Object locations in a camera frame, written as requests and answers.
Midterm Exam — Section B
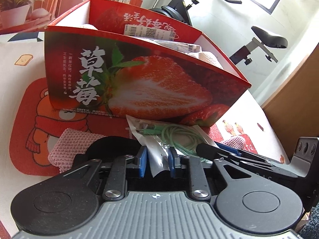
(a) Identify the bagged green cable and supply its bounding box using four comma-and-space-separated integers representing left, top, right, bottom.
125, 114, 216, 179

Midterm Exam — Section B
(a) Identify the wooden furniture panel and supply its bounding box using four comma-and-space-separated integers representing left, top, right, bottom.
262, 46, 318, 158

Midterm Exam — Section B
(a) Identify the pink knitted cloth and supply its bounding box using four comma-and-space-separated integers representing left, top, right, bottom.
48, 128, 104, 173

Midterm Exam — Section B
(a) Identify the cream knitted cloth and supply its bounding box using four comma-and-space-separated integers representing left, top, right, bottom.
82, 23, 225, 70

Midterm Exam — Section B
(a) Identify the red strawberry cardboard box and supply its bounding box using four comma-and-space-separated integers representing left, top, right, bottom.
44, 0, 251, 127

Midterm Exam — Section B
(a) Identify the silver packet in box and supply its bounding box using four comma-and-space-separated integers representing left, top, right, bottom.
154, 40, 202, 53

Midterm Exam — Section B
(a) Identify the red bear mat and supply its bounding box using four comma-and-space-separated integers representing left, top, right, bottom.
9, 78, 133, 176

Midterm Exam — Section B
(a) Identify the white shipping label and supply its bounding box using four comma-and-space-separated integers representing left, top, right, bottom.
124, 24, 176, 41

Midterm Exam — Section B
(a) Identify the black exercise bike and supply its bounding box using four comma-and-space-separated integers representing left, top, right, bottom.
149, 0, 289, 67

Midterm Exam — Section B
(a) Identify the white patterned bed sheet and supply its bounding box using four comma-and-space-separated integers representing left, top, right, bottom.
1, 32, 289, 238

